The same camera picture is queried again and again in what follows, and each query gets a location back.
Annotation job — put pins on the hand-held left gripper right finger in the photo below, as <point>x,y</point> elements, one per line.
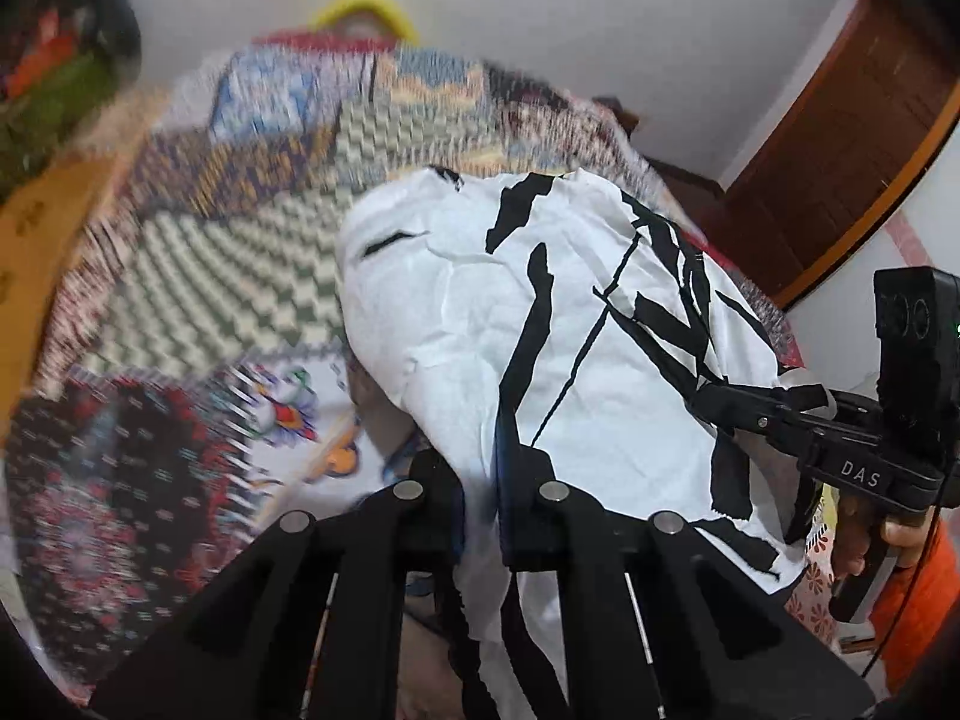
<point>525,532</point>

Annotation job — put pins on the person's right forearm orange sleeve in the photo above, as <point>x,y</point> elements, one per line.
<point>926,615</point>

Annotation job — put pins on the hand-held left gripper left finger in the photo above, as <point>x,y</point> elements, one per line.
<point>439,517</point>

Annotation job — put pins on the black and white printed garment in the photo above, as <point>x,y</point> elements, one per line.
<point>465,315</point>

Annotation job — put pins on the yellow object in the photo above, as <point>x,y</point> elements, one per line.
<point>367,4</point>

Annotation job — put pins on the colourful patchwork blanket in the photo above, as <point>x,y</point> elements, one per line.
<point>225,255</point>

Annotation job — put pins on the dark wooden bed frame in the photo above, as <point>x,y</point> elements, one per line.
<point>675,180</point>

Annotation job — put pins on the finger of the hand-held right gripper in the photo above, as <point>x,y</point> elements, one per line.
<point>780,397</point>
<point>757,426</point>

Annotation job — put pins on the white floral bed sheet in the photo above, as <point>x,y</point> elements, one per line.
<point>814,592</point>

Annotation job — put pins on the brown cardboard sheet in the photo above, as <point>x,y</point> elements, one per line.
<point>37,225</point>

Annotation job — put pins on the person's right hand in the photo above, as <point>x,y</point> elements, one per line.
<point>847,540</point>

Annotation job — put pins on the brown wooden door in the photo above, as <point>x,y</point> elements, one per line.
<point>847,150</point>

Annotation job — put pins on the dark grey bag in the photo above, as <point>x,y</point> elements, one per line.
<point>112,22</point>

